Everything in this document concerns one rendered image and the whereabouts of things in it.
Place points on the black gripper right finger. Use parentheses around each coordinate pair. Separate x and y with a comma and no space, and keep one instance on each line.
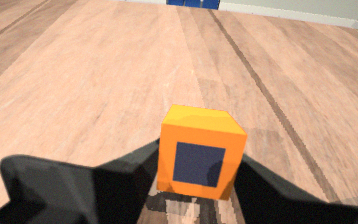
(267,198)

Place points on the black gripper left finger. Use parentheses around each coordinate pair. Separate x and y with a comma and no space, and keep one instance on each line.
(113,192)

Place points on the orange block with dark blue square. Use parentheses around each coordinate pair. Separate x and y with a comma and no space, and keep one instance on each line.
(200,151)

